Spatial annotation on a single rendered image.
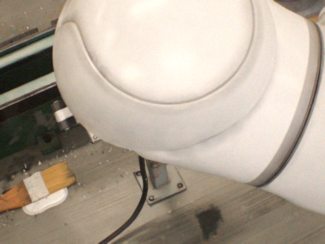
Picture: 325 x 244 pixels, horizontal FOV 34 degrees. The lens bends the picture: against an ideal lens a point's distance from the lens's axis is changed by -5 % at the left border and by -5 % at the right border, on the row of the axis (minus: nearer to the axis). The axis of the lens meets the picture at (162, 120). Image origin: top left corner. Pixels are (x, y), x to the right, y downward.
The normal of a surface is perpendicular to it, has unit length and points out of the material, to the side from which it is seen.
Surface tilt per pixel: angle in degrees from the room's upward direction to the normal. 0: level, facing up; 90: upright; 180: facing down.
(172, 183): 0
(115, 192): 0
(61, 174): 2
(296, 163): 73
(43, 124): 90
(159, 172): 90
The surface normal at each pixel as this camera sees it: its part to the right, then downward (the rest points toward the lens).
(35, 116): 0.41, 0.72
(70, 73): -0.85, 0.34
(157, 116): -0.11, 0.85
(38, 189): -0.11, -0.58
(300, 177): -0.20, 0.72
